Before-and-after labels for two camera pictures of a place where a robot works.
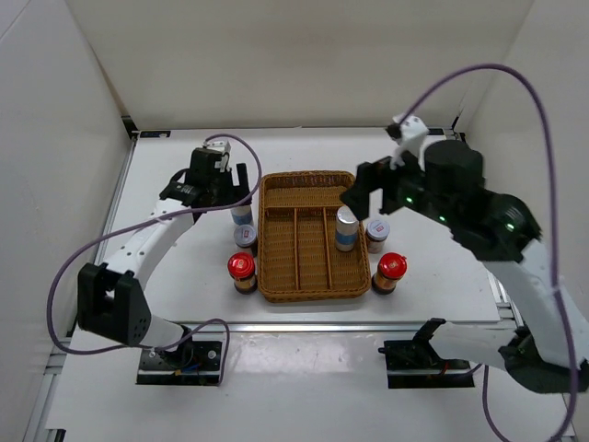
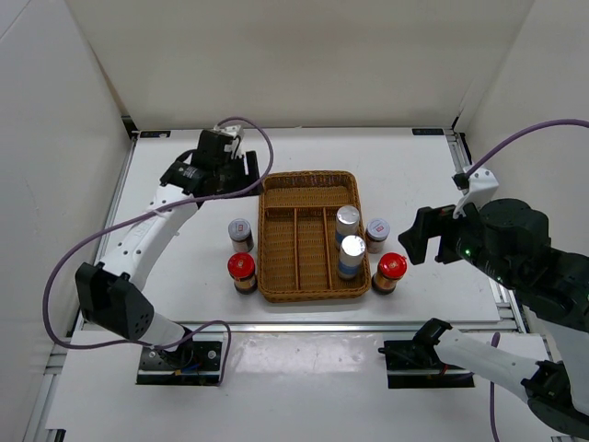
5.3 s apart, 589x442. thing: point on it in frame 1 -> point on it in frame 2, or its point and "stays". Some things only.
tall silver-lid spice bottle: x=242 y=215 -> x=351 y=255
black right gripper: x=377 y=175 -> x=428 y=223
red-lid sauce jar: x=391 y=267 stays
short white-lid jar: x=376 y=233 stays
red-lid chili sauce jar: x=241 y=267 stays
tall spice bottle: x=346 y=230 stays
